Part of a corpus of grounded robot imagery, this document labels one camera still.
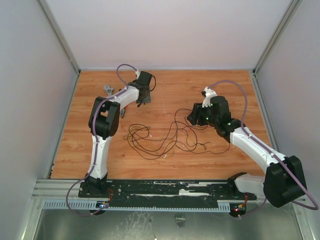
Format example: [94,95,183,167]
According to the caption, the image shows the long black wire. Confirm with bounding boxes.
[123,122,201,161]
[131,108,210,154]

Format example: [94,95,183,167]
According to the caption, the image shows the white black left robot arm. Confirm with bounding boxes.
[79,71,155,198]

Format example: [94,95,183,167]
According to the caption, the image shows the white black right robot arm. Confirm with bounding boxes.
[187,96,307,208]

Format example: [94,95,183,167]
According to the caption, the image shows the orange black pliers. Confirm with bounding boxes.
[119,105,128,118]

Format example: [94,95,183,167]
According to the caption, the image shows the silver adjustable wrench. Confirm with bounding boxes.
[103,84,114,97]

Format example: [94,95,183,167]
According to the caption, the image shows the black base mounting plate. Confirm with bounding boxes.
[78,179,257,209]

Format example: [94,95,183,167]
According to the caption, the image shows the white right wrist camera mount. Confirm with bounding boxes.
[201,86,217,108]

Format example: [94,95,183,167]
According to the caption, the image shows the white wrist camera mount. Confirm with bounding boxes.
[135,70,141,79]
[201,86,217,108]

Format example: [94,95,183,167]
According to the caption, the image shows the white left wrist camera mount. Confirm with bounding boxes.
[135,70,141,79]

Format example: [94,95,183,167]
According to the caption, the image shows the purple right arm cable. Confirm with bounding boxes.
[208,79,320,220]

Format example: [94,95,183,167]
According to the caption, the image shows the aluminium frame rail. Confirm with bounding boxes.
[249,0,307,203]

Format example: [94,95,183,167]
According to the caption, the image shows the grey slotted cable duct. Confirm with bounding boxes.
[41,199,231,213]

